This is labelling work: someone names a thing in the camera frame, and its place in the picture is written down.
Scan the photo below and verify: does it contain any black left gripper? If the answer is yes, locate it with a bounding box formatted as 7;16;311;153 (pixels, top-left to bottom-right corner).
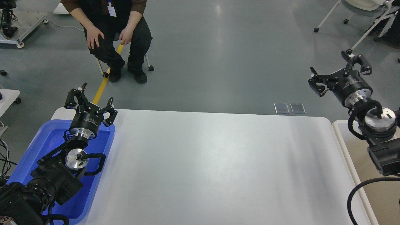
64;83;118;137

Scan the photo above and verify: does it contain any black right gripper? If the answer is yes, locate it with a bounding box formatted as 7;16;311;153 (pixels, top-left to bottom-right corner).
308;51;373;108

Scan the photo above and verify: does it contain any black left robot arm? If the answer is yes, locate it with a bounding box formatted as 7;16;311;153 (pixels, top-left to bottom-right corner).
1;83;118;225

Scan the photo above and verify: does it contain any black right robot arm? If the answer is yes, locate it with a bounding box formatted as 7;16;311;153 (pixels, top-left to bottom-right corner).
308;51;400;225

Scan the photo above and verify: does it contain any person right hand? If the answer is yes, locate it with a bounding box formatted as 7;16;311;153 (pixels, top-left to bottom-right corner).
86;26;105;50

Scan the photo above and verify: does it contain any person left hand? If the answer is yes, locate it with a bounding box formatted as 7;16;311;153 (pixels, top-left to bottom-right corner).
119;26;134;46

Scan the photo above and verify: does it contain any white rolling chair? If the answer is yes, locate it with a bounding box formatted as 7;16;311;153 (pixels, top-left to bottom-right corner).
95;31;155;78

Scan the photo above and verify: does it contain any right floor plate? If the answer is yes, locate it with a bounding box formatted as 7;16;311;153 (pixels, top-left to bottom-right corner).
290;103;306;114

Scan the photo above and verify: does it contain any floor plate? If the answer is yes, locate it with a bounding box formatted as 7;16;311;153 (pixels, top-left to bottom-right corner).
290;103;306;114
274;103;290;114

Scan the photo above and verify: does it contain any left floor plate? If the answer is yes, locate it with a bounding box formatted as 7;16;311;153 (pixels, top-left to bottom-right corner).
274;103;290;114

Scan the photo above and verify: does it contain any white chair top right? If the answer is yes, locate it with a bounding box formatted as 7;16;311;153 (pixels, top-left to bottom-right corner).
314;0;399;54

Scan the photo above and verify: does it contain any seated person in black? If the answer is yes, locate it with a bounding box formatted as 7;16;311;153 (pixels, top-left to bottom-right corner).
61;0;152;84

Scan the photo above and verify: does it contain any white side table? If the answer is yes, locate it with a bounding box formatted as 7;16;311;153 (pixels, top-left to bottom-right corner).
0;89;20;117

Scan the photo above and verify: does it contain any white flat board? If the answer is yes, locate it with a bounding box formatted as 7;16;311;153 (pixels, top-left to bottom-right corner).
53;3;69;14

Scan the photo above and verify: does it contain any metal equipment cart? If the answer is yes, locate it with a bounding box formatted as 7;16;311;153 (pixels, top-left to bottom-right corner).
0;0;48;48

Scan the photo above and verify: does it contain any beige plastic bin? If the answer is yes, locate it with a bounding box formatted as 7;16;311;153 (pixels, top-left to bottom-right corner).
332;120;400;225

